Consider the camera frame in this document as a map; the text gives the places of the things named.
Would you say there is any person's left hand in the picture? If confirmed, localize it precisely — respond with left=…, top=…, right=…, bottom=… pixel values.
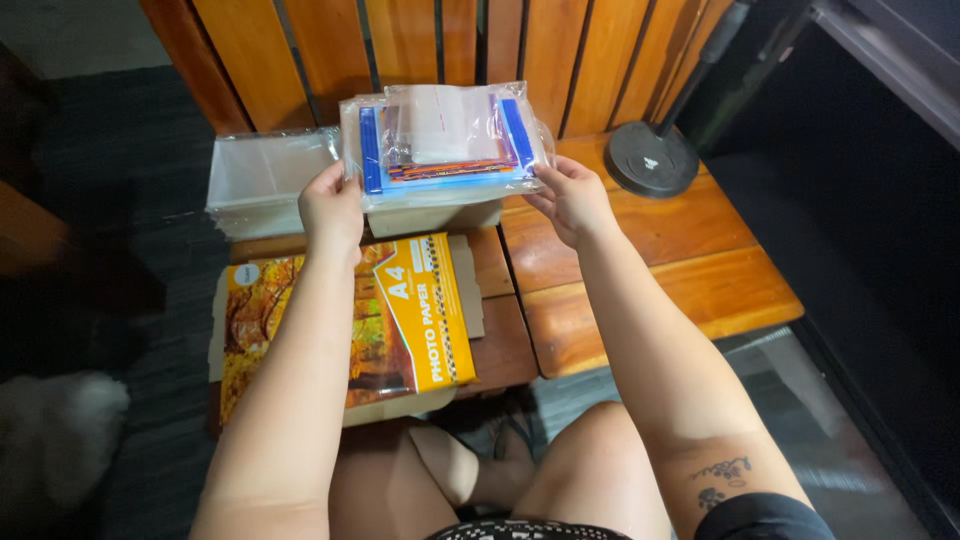
left=298, top=159, right=367, bottom=265

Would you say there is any person's right hand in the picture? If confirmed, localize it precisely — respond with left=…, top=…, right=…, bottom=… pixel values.
left=522, top=155, right=624, bottom=251

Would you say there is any clear bag of printed sheets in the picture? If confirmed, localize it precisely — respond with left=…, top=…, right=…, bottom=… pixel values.
left=339, top=81, right=557, bottom=215

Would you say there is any stack of clear plastic sleeves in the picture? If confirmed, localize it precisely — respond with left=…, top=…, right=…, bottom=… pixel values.
left=205, top=126, right=344, bottom=242

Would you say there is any black round-base stand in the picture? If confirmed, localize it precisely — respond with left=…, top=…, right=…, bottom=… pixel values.
left=603, top=0, right=760, bottom=201

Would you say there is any orange wooden slatted bench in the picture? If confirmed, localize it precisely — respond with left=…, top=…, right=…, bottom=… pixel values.
left=138, top=0, right=806, bottom=440

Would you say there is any small beige cardboard box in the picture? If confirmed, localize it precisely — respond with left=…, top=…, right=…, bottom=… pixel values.
left=366, top=199, right=504, bottom=240

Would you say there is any yellow photo paper pack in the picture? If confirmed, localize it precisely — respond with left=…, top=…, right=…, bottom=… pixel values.
left=219, top=232, right=480, bottom=426

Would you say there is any brown cardboard sheet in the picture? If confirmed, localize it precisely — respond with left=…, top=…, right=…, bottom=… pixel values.
left=207, top=234, right=486, bottom=429

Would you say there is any person's foot in black sandal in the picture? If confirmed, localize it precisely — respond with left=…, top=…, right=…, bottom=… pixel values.
left=487, top=414, right=539, bottom=485

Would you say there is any person's right leg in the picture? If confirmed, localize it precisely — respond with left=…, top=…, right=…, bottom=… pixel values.
left=511, top=400, right=674, bottom=540

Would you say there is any person's leg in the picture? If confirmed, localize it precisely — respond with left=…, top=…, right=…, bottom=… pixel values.
left=511, top=400, right=674, bottom=540
left=328, top=424, right=482, bottom=540

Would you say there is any person's left leg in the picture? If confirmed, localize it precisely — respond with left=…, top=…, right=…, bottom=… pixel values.
left=328, top=424, right=482, bottom=540

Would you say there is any brown wooden furniture piece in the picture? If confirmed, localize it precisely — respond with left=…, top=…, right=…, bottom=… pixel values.
left=0, top=178, right=72, bottom=280

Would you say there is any black white patterned garment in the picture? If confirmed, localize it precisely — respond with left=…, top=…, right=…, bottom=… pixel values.
left=424, top=516, right=633, bottom=540

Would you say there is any dark metal-edged furniture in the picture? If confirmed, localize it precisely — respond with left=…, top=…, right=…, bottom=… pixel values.
left=678, top=0, right=960, bottom=540

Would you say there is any white furry animal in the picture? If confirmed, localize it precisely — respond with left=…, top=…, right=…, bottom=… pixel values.
left=0, top=370, right=132, bottom=522

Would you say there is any black shirt sleeve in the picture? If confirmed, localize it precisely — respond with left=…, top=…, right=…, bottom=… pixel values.
left=693, top=491, right=838, bottom=540

